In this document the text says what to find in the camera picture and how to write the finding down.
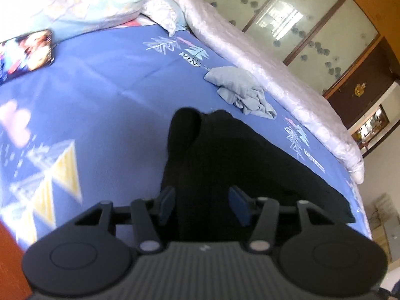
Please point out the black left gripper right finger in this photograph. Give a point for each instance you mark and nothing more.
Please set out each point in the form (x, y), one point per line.
(258, 218)

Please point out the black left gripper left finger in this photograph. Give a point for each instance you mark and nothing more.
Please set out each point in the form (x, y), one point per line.
(148, 217)

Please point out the black pants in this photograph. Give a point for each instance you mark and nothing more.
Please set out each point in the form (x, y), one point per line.
(208, 153)

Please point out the light grey crumpled garment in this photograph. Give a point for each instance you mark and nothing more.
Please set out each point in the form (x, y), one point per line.
(240, 88)

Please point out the white satin quilt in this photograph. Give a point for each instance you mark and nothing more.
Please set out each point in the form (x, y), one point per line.
(311, 109)

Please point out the blue patterned bed sheet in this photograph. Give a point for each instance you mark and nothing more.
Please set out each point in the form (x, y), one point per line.
(93, 127)

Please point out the dark wooden door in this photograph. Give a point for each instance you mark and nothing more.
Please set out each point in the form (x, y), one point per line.
(366, 85)

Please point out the wooden wardrobe with glass doors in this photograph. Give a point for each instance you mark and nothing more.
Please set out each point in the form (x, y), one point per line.
(322, 42)

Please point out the colourful book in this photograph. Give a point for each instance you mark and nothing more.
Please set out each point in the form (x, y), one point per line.
(25, 53)

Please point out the light floral pillow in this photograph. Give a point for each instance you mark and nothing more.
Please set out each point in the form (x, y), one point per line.
(70, 18)

